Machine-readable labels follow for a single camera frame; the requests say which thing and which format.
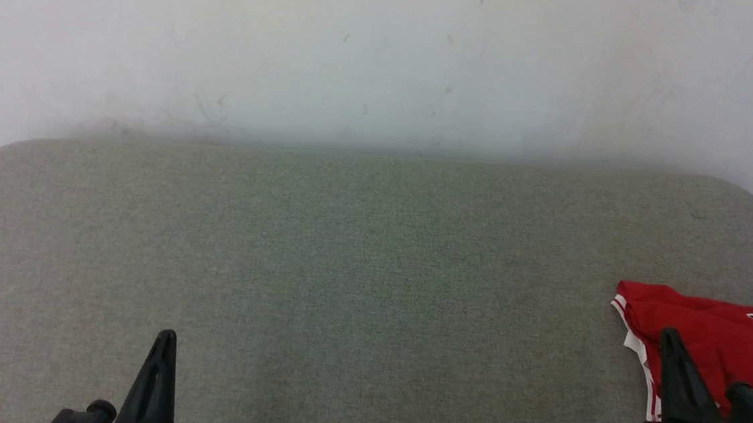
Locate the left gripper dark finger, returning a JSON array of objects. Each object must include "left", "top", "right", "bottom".
[{"left": 111, "top": 326, "right": 182, "bottom": 423}]

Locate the red white jersey shirt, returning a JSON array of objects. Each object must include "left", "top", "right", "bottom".
[{"left": 602, "top": 279, "right": 753, "bottom": 423}]

